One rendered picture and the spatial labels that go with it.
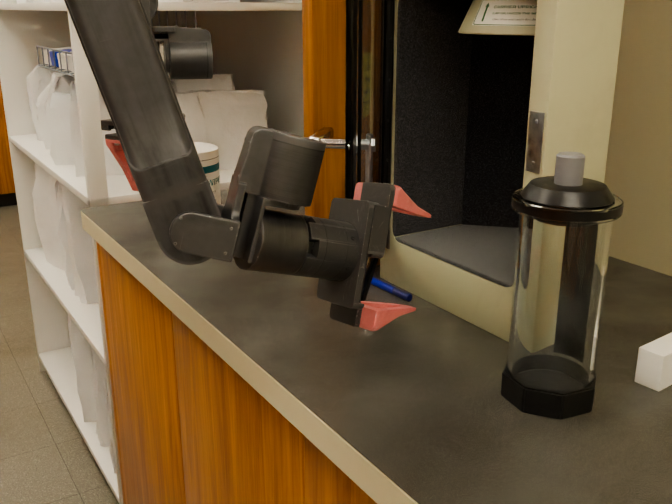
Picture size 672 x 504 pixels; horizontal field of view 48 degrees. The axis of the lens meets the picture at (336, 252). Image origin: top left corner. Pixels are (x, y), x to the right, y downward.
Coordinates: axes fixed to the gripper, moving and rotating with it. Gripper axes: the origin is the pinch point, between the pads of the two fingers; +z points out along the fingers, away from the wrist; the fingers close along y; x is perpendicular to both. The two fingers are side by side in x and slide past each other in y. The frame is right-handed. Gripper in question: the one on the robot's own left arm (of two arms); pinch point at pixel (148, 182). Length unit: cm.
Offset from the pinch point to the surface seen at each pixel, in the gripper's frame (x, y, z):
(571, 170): -60, 3, -7
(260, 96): 58, 88, -5
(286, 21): 61, 104, -25
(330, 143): -33.6, -1.2, -8.2
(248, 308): -14.9, 4.0, 17.2
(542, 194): -58, 0, -5
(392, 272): -26.1, 24.6, 15.1
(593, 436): -66, 0, 19
